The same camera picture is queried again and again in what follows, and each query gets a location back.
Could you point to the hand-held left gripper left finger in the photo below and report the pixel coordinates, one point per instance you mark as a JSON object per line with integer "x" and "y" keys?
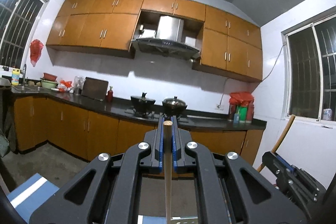
{"x": 159, "y": 142}

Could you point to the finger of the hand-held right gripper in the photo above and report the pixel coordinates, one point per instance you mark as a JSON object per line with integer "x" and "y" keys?
{"x": 290, "y": 162}
{"x": 273, "y": 169}

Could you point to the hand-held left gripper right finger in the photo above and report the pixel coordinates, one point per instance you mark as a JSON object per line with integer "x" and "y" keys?
{"x": 175, "y": 142}

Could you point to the wooden chopstick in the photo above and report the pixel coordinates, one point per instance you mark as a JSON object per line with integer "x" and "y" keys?
{"x": 284, "y": 129}
{"x": 167, "y": 161}

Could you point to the black pot with lid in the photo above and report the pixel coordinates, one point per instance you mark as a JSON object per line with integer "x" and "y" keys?
{"x": 174, "y": 106}

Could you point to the gas stove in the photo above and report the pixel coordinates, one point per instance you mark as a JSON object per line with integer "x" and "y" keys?
{"x": 136, "y": 111}

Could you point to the black wok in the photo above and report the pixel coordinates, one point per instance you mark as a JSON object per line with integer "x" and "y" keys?
{"x": 143, "y": 103}

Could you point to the small blue box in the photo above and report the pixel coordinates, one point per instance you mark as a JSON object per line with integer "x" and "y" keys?
{"x": 236, "y": 118}

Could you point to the green box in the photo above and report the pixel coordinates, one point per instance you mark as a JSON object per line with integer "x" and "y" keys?
{"x": 242, "y": 113}

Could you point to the black kitchen countertop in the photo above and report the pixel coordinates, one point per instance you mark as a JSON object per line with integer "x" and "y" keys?
{"x": 105, "y": 107}

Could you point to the small red bottle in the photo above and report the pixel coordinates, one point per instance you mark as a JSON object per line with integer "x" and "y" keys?
{"x": 110, "y": 95}

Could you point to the red bag over bottles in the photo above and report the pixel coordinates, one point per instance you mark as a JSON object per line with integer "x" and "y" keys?
{"x": 241, "y": 98}

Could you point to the dark wooden cutting board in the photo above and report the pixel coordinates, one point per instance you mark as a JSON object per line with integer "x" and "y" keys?
{"x": 94, "y": 88}

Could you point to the wooden lower kitchen cabinets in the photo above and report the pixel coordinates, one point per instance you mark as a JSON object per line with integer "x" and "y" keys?
{"x": 73, "y": 127}

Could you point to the wooden kitchen cabinets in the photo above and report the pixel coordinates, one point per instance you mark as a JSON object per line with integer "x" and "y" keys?
{"x": 105, "y": 29}
{"x": 73, "y": 127}

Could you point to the large barred window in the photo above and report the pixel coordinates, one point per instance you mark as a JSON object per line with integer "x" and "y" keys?
{"x": 307, "y": 69}

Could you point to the clear plastic bag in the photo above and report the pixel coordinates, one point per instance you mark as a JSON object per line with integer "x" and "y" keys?
{"x": 78, "y": 83}

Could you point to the steel range hood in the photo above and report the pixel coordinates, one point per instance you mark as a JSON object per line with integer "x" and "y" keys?
{"x": 169, "y": 32}

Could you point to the crumpled red plastic bag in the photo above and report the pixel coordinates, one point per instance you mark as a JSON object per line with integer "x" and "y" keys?
{"x": 65, "y": 85}

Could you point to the green basin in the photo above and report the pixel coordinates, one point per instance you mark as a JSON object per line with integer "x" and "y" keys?
{"x": 49, "y": 84}

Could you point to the wooden upper kitchen cabinets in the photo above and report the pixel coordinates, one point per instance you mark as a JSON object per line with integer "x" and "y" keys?
{"x": 105, "y": 29}

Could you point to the red basin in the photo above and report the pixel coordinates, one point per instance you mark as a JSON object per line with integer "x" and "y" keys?
{"x": 50, "y": 76}

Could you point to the metal faucet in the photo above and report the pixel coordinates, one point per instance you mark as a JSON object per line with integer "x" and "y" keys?
{"x": 24, "y": 73}

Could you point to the hanging red plastic bag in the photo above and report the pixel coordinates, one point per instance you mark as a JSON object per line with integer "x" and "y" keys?
{"x": 36, "y": 52}

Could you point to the yellow detergent bottle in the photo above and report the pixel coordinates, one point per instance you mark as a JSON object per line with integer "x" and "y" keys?
{"x": 15, "y": 78}

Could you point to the narrow barred window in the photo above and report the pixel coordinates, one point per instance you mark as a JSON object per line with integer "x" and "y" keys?
{"x": 18, "y": 24}

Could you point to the white wall socket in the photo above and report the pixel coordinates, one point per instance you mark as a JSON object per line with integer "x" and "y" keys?
{"x": 220, "y": 107}

